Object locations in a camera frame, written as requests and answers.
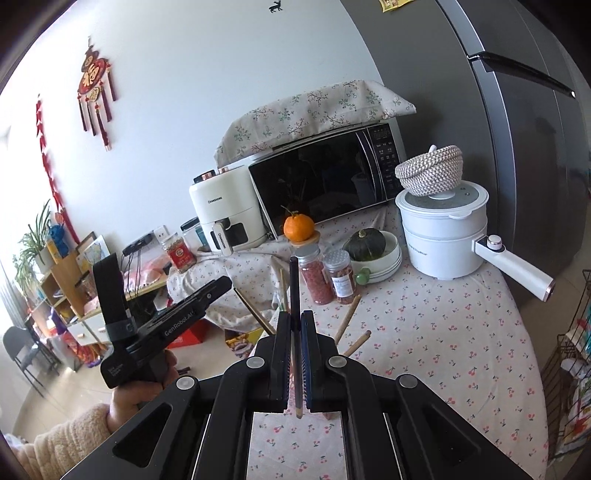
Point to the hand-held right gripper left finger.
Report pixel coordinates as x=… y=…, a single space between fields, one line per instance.
x=281 y=360

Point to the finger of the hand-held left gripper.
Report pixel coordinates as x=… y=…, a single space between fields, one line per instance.
x=207 y=293

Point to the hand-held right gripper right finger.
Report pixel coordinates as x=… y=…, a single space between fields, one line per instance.
x=307 y=360

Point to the paper-wrapped chopsticks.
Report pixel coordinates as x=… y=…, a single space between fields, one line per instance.
x=283 y=302

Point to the black chopstick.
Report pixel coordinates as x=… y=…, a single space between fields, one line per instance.
x=294 y=286

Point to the person's left forearm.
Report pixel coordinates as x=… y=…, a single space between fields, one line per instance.
x=55 y=443

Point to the person's left hand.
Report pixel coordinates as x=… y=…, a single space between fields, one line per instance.
x=134 y=397

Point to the red cardboard box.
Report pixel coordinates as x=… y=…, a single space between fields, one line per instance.
x=191 y=334

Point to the colourful printed box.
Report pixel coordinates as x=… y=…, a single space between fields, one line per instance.
x=240 y=344

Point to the red jar with lid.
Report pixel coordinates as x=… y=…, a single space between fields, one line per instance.
x=179 y=254

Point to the glass jar black lid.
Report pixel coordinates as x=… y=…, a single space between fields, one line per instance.
x=194 y=235

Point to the pink cloth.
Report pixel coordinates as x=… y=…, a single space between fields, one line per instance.
x=147 y=272

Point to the jar of red berries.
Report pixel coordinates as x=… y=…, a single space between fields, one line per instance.
x=316 y=281

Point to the labelled spice jar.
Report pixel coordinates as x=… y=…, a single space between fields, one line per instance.
x=341 y=286

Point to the power strip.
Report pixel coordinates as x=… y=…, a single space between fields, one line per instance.
x=137 y=243

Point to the white air fryer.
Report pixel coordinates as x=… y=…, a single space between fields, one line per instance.
x=221 y=203

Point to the small green object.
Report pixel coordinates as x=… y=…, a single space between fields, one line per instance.
x=362 y=277

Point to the wooden shelf unit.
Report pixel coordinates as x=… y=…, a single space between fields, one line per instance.
x=62 y=277

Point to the orange fruit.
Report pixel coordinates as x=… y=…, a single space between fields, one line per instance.
x=299 y=227

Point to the black chair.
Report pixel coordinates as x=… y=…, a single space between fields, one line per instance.
x=18 y=346

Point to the white bowl stack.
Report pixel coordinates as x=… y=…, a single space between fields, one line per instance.
x=390 y=265

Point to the dark green pumpkin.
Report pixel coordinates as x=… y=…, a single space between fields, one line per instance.
x=367 y=247

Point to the blue figurine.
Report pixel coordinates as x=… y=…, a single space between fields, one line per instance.
x=56 y=240

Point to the potted green plant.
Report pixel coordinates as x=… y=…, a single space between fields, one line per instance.
x=30 y=244

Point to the black microwave oven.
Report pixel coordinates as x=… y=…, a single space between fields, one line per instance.
x=314 y=180

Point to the white electric pot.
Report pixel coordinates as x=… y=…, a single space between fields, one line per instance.
x=429 y=249

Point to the floral dust cloth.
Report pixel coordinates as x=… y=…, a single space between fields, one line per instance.
x=300 y=115

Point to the grey refrigerator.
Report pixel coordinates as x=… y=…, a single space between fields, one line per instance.
x=461 y=92

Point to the yellow fridge magnet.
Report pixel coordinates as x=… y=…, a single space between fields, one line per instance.
x=397 y=3

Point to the picture frame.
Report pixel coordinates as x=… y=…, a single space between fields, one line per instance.
x=94 y=254

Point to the red wall garland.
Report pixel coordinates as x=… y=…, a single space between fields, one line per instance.
x=48 y=161

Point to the red knot wall ornament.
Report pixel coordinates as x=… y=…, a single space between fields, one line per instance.
x=92 y=76

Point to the black deer wall sticker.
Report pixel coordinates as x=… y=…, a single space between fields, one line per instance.
x=275 y=7

